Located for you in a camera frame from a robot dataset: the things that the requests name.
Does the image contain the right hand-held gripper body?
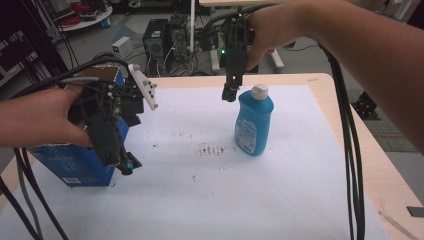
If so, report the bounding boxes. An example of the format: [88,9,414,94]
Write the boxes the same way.
[221,7,257,78]

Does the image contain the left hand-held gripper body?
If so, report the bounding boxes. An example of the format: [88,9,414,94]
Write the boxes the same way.
[68,63,160,135]

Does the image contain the blue cardboard box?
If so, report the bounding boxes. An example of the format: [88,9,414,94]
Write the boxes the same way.
[27,65,132,188]

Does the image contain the blue bottle with white cap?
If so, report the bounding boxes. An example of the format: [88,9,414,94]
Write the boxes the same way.
[233,83,275,157]

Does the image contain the person's right hand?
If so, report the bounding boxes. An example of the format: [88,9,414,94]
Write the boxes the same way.
[244,2,303,72]

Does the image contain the person's left hand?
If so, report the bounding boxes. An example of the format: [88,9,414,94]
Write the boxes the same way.
[13,87,95,149]

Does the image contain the white power strip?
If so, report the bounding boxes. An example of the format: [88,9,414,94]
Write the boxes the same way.
[268,48,286,73]
[209,49,222,74]

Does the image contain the white vertical pole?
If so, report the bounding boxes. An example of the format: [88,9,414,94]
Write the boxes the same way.
[188,0,197,55]

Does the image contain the small white device box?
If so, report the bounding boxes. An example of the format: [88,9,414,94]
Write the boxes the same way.
[111,35,133,60]

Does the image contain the black computer tower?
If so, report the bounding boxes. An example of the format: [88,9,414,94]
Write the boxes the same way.
[166,14,188,55]
[142,18,170,60]

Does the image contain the round white table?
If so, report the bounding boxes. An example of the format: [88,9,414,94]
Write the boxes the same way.
[55,2,114,33]

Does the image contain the white table mat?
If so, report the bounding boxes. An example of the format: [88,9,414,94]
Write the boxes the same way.
[0,84,392,240]

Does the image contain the black metal stand foot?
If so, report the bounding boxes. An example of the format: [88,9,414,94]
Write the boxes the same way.
[350,91,380,121]

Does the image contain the dark tape patch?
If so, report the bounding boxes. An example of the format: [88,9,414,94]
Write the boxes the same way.
[406,205,424,218]

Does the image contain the grey cable of left gripper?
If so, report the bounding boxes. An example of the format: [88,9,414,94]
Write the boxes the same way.
[59,76,101,85]

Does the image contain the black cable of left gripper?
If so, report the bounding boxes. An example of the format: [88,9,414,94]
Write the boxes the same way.
[13,56,132,100]

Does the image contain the red cable coil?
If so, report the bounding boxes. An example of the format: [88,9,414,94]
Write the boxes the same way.
[57,13,82,28]

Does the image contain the black cable bundle of right gripper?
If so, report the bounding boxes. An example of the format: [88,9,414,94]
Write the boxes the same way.
[318,43,367,240]

